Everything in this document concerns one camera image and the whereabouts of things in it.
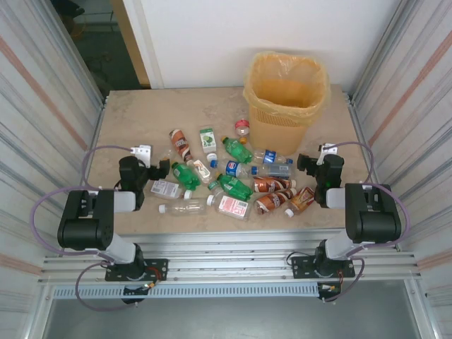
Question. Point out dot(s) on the clear bottle lime label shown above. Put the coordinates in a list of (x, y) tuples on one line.
[(207, 139)]

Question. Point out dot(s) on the orange label bottle white cap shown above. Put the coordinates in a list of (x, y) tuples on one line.
[(302, 199)]

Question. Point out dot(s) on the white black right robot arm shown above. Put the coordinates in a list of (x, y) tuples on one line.
[(374, 219)]

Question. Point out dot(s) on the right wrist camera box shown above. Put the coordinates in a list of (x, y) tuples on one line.
[(326, 148)]

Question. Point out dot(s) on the clear bottle pink red label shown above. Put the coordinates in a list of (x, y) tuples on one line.
[(233, 206)]

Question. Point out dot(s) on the green bottle yellow cap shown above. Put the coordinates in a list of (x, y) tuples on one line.
[(234, 186), (238, 150), (185, 176)]

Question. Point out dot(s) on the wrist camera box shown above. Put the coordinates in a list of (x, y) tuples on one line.
[(326, 148), (143, 152)]

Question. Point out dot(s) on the clear bottle blue Pepsi label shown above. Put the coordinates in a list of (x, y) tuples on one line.
[(270, 156), (232, 168)]

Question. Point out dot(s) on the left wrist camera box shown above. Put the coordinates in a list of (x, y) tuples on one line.
[(143, 152)]

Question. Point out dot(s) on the aluminium frame rails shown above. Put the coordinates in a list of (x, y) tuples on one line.
[(229, 247)]

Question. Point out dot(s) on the small clear bottle green label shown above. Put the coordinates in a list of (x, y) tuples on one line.
[(213, 184)]

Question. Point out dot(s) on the clear bottle grey label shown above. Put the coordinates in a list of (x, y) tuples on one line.
[(279, 171)]

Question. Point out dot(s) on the yellow waste basket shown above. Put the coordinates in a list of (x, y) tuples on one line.
[(282, 88)]

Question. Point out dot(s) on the wooden door frame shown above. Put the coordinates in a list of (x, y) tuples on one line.
[(130, 39)]

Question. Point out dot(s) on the clear bottle white label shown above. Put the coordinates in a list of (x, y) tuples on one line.
[(166, 188)]

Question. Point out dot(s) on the small clear bottle orange label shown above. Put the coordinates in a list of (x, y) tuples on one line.
[(202, 171)]

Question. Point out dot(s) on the brown label drink bottle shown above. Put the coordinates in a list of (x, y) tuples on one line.
[(180, 143), (272, 201), (272, 184)]

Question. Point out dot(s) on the clear unlabelled bottle white cap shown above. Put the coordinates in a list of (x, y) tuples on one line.
[(185, 207)]

